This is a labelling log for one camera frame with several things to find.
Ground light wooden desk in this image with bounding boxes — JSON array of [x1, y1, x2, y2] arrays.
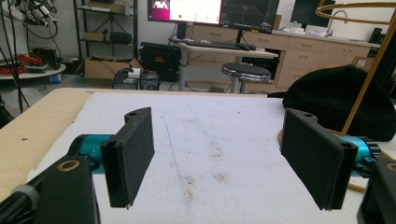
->
[[178, 41, 279, 91]]

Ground large open cardboard box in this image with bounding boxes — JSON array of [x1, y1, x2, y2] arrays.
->
[[84, 55, 144, 80]]

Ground black keyboard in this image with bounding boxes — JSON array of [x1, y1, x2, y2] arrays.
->
[[185, 40, 258, 51]]

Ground monitor with pink screen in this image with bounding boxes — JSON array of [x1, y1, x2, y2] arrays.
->
[[147, 0, 223, 26]]

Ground black round stool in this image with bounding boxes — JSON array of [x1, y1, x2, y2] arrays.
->
[[221, 63, 273, 94]]

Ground black tripod stand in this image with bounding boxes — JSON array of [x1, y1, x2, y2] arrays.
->
[[0, 0, 31, 115]]

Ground black switched-off monitor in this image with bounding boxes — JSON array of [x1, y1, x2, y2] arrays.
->
[[290, 0, 336, 28]]

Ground gold metal hat stand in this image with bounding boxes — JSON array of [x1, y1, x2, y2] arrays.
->
[[276, 1, 396, 192]]

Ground black knit hat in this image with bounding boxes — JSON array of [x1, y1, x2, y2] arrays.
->
[[281, 64, 396, 143]]

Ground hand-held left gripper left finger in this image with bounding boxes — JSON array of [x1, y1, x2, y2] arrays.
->
[[100, 106, 156, 209]]

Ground black metal shelf rack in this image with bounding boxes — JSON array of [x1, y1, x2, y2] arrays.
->
[[73, 0, 139, 63]]

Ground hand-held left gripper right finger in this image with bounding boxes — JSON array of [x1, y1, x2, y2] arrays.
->
[[279, 107, 359, 211]]

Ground monitor with dark screen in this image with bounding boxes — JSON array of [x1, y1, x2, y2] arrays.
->
[[219, 0, 280, 35]]

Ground black equipment case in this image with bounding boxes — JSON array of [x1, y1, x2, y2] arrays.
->
[[138, 41, 182, 82]]

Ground black bag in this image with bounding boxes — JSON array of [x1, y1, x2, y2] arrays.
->
[[109, 31, 134, 45]]

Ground small cardboard box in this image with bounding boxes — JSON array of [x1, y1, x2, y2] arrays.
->
[[84, 31, 106, 42]]

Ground white foam mat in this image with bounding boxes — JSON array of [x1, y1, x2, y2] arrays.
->
[[26, 91, 396, 224]]

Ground orange cable coil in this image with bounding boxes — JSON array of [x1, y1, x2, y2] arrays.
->
[[0, 53, 43, 76]]

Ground wooden drawer cabinet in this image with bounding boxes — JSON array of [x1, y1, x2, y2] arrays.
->
[[186, 24, 382, 92]]

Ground metal faucet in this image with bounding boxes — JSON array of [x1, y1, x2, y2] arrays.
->
[[326, 9, 349, 35]]

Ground round white table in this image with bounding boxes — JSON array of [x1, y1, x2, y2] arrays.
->
[[0, 63, 67, 81]]

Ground grey camera rig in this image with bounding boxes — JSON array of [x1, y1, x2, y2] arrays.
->
[[13, 0, 59, 27]]

